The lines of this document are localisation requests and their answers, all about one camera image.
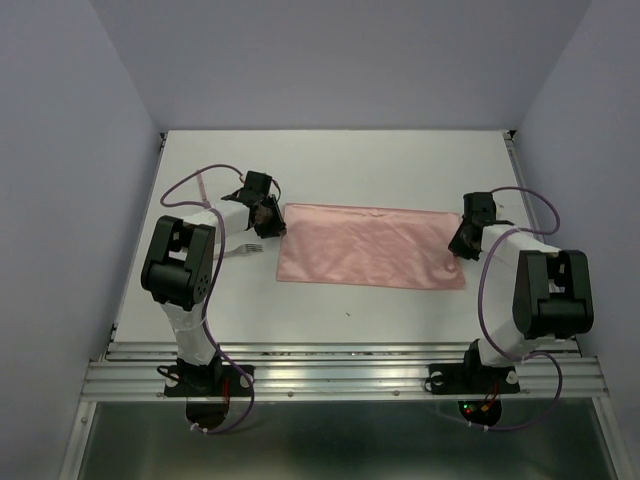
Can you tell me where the pink handled knife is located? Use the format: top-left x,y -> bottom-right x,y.
196,171 -> 211,209

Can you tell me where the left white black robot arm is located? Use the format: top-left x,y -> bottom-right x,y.
141,166 -> 287,394

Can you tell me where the pink cloth napkin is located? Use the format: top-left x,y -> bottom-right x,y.
276,204 -> 466,290

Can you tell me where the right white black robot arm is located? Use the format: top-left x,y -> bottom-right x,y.
448,187 -> 594,390

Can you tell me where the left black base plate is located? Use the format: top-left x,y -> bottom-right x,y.
156,360 -> 251,398

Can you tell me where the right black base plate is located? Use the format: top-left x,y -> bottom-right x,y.
423,363 -> 520,396

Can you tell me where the aluminium rail frame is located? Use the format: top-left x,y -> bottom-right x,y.
61,130 -> 637,479

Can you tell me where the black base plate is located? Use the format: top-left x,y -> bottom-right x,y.
156,360 -> 251,398
423,363 -> 520,396

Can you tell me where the pink handled fork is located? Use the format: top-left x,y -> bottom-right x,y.
214,244 -> 264,260

